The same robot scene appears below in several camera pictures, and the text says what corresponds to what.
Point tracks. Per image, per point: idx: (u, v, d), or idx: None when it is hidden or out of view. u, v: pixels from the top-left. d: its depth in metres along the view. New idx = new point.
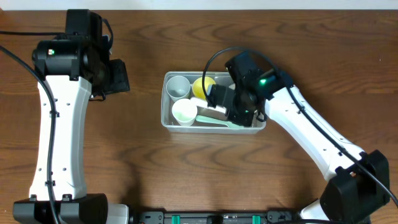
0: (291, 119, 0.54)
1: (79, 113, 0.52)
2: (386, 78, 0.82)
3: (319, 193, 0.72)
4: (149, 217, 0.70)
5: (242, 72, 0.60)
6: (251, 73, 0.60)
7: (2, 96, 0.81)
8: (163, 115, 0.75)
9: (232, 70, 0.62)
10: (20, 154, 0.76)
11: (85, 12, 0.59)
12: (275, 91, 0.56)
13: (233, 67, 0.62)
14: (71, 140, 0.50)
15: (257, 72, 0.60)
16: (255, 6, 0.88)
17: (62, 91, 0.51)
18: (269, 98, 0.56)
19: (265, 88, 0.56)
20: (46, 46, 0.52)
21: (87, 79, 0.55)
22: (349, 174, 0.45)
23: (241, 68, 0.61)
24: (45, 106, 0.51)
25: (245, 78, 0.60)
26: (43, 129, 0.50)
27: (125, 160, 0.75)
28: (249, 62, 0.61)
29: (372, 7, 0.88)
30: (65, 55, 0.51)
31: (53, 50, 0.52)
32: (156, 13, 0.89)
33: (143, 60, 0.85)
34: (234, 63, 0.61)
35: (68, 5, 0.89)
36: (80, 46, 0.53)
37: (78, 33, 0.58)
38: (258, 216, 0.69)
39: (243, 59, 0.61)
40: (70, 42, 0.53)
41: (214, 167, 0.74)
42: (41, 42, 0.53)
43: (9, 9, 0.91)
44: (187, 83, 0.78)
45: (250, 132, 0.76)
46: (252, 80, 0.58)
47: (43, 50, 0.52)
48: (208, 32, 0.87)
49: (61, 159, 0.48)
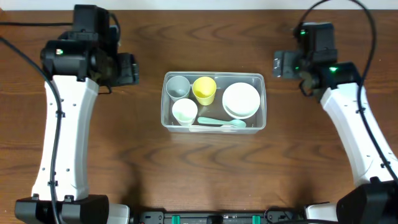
0: (347, 113, 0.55)
1: (84, 114, 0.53)
2: (386, 79, 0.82)
3: (319, 193, 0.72)
4: (149, 217, 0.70)
5: (318, 47, 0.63)
6: (326, 52, 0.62)
7: (2, 96, 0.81)
8: (163, 115, 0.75)
9: (311, 40, 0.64)
10: (20, 154, 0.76)
11: (92, 9, 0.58)
12: (342, 83, 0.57)
13: (313, 36, 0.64)
14: (76, 140, 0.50)
15: (331, 55, 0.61)
16: (255, 6, 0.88)
17: (68, 92, 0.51)
18: (333, 88, 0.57)
19: (334, 76, 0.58)
20: (54, 46, 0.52)
21: (95, 80, 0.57)
22: (383, 188, 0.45)
23: (318, 43, 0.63)
24: (51, 106, 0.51)
25: (317, 54, 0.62)
26: (49, 129, 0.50)
27: (125, 160, 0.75)
28: (328, 40, 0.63)
29: (372, 7, 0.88)
30: (73, 55, 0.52)
31: (61, 50, 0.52)
32: (157, 13, 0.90)
33: (143, 60, 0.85)
34: (315, 33, 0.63)
35: (69, 5, 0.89)
36: (89, 47, 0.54)
37: (84, 30, 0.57)
38: (258, 216, 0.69)
39: (326, 35, 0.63)
40: (78, 42, 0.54)
41: (214, 167, 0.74)
42: (48, 41, 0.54)
43: (9, 9, 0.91)
44: (187, 83, 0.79)
45: (250, 132, 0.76)
46: (323, 63, 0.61)
47: (51, 50, 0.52)
48: (208, 32, 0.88)
49: (66, 160, 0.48)
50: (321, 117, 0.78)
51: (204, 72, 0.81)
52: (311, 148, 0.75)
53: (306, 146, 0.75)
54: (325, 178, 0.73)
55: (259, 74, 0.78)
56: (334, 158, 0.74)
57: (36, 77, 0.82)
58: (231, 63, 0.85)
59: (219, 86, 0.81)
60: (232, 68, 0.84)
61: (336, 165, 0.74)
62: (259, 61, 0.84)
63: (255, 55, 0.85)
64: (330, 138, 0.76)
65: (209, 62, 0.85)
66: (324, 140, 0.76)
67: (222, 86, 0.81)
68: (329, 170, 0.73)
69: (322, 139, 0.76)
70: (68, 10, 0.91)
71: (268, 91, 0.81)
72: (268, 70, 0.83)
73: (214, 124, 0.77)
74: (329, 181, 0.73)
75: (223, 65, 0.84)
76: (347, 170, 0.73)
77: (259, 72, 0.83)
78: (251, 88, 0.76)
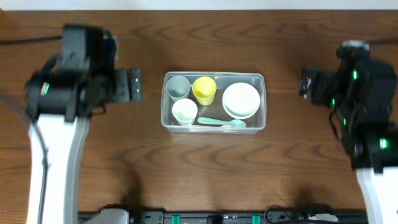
0: (384, 207, 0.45)
1: (73, 162, 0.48)
2: None
3: (319, 193, 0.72)
4: (149, 217, 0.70)
5: (370, 104, 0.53)
6: (376, 112, 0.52)
7: (3, 96, 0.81)
8: (163, 115, 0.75)
9: (365, 89, 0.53)
10: (20, 154, 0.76)
11: (79, 34, 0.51)
12: (389, 163, 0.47)
13: (368, 83, 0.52)
14: (64, 192, 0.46)
15: (382, 113, 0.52)
16: (255, 6, 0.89)
17: (54, 138, 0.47)
18: (377, 171, 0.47)
19: (385, 151, 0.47)
20: (40, 84, 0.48)
21: (87, 116, 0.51)
22: None
23: (371, 100, 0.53)
24: (35, 152, 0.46)
25: (366, 111, 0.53)
26: (33, 178, 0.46)
27: (125, 160, 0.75)
28: (385, 92, 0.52)
29: (371, 7, 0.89)
30: (60, 94, 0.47)
31: (47, 86, 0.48)
32: (156, 13, 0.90)
33: (143, 60, 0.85)
34: (374, 84, 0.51)
35: (68, 5, 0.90)
36: (78, 82, 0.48)
37: (72, 56, 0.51)
38: (258, 216, 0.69)
39: (385, 87, 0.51)
40: (64, 74, 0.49)
41: (214, 167, 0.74)
42: (35, 75, 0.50)
43: (9, 9, 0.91)
44: (187, 83, 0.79)
45: (250, 132, 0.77)
46: (373, 126, 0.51)
47: (37, 84, 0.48)
48: (208, 32, 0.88)
49: (52, 214, 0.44)
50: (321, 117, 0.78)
51: (204, 72, 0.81)
52: (311, 148, 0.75)
53: (306, 146, 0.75)
54: (325, 178, 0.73)
55: (259, 74, 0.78)
56: (334, 158, 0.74)
57: None
58: (231, 63, 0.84)
59: (219, 86, 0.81)
60: (232, 68, 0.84)
61: (336, 165, 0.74)
62: (259, 61, 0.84)
63: (255, 55, 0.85)
64: (330, 138, 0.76)
65: (209, 62, 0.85)
66: (324, 140, 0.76)
67: (222, 86, 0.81)
68: (329, 170, 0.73)
69: (322, 139, 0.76)
70: (68, 10, 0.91)
71: (268, 91, 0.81)
72: (268, 70, 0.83)
73: (214, 124, 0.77)
74: (329, 181, 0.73)
75: (223, 65, 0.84)
76: (346, 170, 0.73)
77: (259, 73, 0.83)
78: (251, 88, 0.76)
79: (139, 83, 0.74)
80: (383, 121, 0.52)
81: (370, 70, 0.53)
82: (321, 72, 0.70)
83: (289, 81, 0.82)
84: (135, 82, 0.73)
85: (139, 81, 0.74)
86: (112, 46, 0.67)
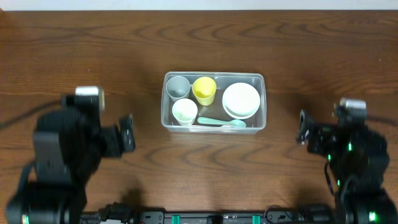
0: None
1: None
2: (387, 78, 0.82)
3: (319, 193, 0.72)
4: (149, 217, 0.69)
5: (361, 178, 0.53)
6: (367, 186, 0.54)
7: (4, 96, 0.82)
8: (164, 116, 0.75)
9: (357, 165, 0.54)
10: (19, 154, 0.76)
11: (53, 143, 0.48)
12: None
13: (363, 162, 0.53)
14: None
15: (374, 185, 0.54)
16: (255, 6, 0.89)
17: None
18: None
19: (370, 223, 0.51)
20: (22, 210, 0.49)
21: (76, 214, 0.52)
22: None
23: (367, 173, 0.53)
24: None
25: (360, 183, 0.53)
26: None
27: (125, 160, 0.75)
28: (378, 170, 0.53)
29: (371, 7, 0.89)
30: (43, 214, 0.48)
31: (27, 219, 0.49)
32: (156, 14, 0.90)
33: (144, 60, 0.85)
34: (367, 162, 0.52)
35: (69, 5, 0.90)
36: (60, 203, 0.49)
37: (51, 164, 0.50)
38: (258, 216, 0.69)
39: (378, 167, 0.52)
40: (46, 205, 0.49)
41: (214, 167, 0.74)
42: (15, 200, 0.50)
43: (10, 9, 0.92)
44: (187, 83, 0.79)
45: (250, 133, 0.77)
46: (361, 197, 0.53)
47: (18, 209, 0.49)
48: (208, 32, 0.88)
49: None
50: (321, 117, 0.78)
51: (204, 72, 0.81)
52: None
53: None
54: None
55: (259, 74, 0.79)
56: None
57: (37, 78, 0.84)
58: (231, 63, 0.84)
59: (219, 86, 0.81)
60: (232, 68, 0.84)
61: None
62: (259, 61, 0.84)
63: (255, 55, 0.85)
64: None
65: (209, 62, 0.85)
66: None
67: (222, 86, 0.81)
68: None
69: None
70: (68, 10, 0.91)
71: (268, 91, 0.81)
72: (268, 70, 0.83)
73: (214, 124, 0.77)
74: None
75: (223, 65, 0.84)
76: None
77: (259, 73, 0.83)
78: (251, 88, 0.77)
79: (130, 133, 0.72)
80: (372, 193, 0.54)
81: (365, 148, 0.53)
82: (321, 126, 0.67)
83: (288, 81, 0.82)
84: (126, 134, 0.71)
85: (130, 132, 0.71)
86: (93, 107, 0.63)
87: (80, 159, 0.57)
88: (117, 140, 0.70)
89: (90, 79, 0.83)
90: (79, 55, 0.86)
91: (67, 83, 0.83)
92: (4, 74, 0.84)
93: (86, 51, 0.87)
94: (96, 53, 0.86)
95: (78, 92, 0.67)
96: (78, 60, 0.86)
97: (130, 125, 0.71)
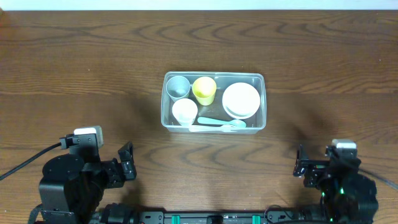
0: None
1: None
2: (387, 78, 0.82)
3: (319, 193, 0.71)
4: (149, 217, 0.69)
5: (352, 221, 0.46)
6: None
7: (4, 96, 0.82)
8: (163, 115, 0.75)
9: (347, 208, 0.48)
10: (19, 154, 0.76)
11: (60, 190, 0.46)
12: None
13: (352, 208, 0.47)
14: None
15: None
16: (255, 6, 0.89)
17: None
18: None
19: None
20: None
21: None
22: None
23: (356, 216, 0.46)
24: None
25: None
26: None
27: None
28: (370, 218, 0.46)
29: (371, 7, 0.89)
30: None
31: None
32: (156, 14, 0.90)
33: (143, 60, 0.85)
34: (357, 208, 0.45)
35: (69, 5, 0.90)
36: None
37: (58, 208, 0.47)
38: (258, 216, 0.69)
39: (369, 213, 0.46)
40: None
41: (214, 167, 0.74)
42: None
43: (9, 9, 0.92)
44: (187, 83, 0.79)
45: (250, 132, 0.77)
46: None
47: None
48: (208, 32, 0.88)
49: None
50: (321, 117, 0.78)
51: (203, 71, 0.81)
52: (311, 148, 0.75)
53: (306, 146, 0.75)
54: None
55: (259, 74, 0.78)
56: None
57: (37, 78, 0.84)
58: (231, 63, 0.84)
59: (219, 86, 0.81)
60: (232, 67, 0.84)
61: None
62: (258, 61, 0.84)
63: (255, 54, 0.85)
64: (330, 138, 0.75)
65: (209, 61, 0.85)
66: (325, 140, 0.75)
67: (222, 86, 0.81)
68: None
69: (323, 139, 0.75)
70: (68, 10, 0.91)
71: (268, 91, 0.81)
72: (268, 70, 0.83)
73: (214, 124, 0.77)
74: None
75: (223, 65, 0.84)
76: None
77: (259, 72, 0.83)
78: (251, 88, 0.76)
79: (131, 165, 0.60)
80: None
81: (356, 193, 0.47)
82: (313, 163, 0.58)
83: (288, 81, 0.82)
84: (125, 165, 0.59)
85: (131, 163, 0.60)
86: (92, 147, 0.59)
87: (94, 201, 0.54)
88: (116, 172, 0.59)
89: (90, 79, 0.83)
90: (79, 55, 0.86)
91: (68, 83, 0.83)
92: (4, 74, 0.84)
93: (85, 51, 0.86)
94: (96, 53, 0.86)
95: (76, 132, 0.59)
96: (78, 60, 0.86)
97: (130, 155, 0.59)
